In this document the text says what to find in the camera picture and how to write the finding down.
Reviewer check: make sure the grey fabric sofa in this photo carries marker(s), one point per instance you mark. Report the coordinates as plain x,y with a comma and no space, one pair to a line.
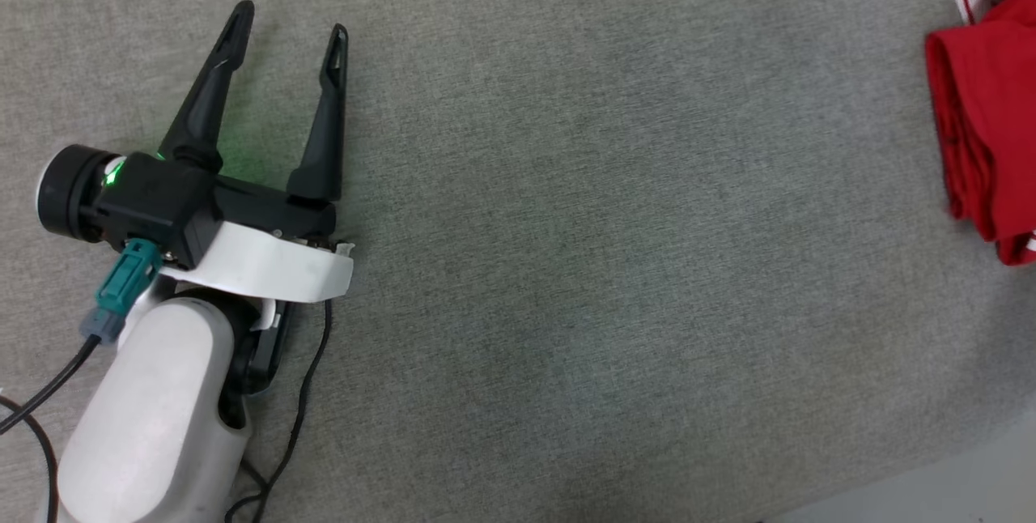
566,223

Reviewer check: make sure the red garment with white trim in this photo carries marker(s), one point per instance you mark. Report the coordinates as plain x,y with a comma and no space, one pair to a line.
995,102

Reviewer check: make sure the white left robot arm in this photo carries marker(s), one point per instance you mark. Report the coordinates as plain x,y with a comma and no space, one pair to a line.
154,410

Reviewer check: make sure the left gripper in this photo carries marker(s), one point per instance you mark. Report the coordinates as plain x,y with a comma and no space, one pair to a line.
275,264

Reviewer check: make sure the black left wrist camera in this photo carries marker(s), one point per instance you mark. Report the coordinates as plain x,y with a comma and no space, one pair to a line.
154,199

